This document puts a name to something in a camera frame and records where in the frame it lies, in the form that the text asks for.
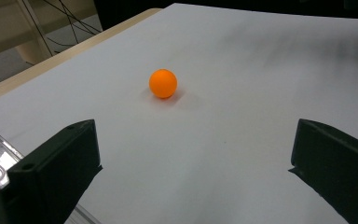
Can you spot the wooden table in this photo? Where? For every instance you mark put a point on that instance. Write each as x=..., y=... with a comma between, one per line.
x=74, y=49

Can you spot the beige wooden shelf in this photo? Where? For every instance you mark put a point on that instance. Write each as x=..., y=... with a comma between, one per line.
x=0, y=28

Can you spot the white sheet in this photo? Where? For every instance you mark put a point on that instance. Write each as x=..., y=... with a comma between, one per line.
x=230, y=93

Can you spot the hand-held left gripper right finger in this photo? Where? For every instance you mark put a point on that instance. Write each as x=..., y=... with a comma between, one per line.
x=338, y=161

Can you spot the orange ball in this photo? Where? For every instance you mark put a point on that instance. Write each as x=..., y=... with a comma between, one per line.
x=163, y=83

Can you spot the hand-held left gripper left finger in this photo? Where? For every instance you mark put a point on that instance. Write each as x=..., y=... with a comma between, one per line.
x=56, y=168

